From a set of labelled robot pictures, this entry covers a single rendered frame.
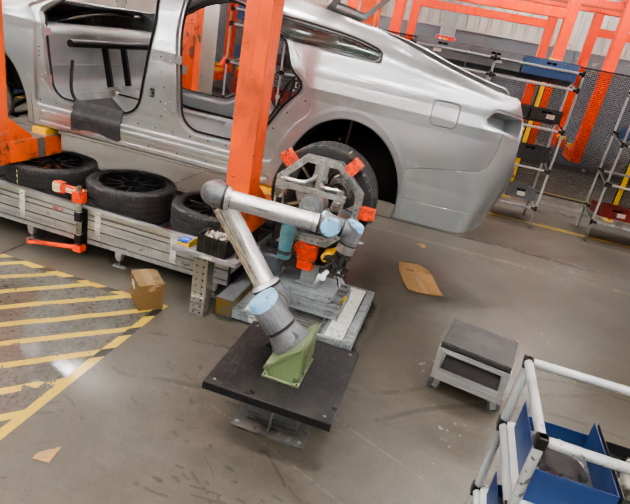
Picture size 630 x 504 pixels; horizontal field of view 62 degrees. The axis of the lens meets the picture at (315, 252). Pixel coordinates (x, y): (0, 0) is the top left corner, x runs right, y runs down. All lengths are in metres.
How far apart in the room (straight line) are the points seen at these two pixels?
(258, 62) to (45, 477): 2.24
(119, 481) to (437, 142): 2.52
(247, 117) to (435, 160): 1.20
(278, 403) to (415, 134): 1.90
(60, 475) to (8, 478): 0.18
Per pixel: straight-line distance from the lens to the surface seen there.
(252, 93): 3.10
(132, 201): 3.96
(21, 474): 2.52
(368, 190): 3.16
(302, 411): 2.34
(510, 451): 1.75
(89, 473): 2.47
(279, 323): 2.40
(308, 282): 3.53
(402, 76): 3.41
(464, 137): 3.40
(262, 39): 3.07
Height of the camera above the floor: 1.79
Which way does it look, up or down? 23 degrees down
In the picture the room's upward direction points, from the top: 11 degrees clockwise
